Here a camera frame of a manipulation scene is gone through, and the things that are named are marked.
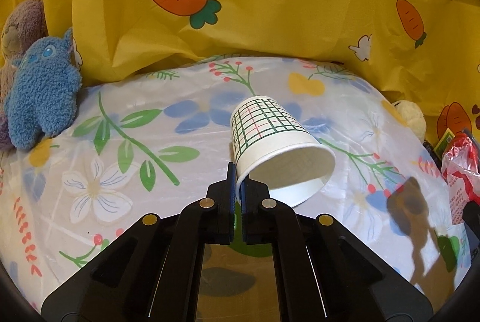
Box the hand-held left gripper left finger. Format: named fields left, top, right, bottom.
left=40, top=162, right=238, bottom=322

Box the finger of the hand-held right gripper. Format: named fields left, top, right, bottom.
left=463, top=200, right=480, bottom=236

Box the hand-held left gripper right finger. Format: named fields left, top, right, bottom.
left=240, top=176, right=432, bottom=322

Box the red white plastic wrapper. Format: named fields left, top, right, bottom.
left=440, top=133, right=480, bottom=227

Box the plaid paper cup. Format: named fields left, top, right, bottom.
left=229, top=95, right=337, bottom=208

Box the black printed cloth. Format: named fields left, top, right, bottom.
left=423, top=140, right=443, bottom=165

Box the yellow tissue pack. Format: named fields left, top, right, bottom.
left=435, top=127, right=456, bottom=160

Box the floral plastic tablecloth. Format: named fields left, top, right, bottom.
left=0, top=54, right=469, bottom=322

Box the cream plush toy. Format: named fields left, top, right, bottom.
left=392, top=100, right=427, bottom=141

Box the blue plush toy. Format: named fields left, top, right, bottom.
left=4, top=27, right=83, bottom=151

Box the brown teddy bear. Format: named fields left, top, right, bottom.
left=0, top=0, right=47, bottom=152

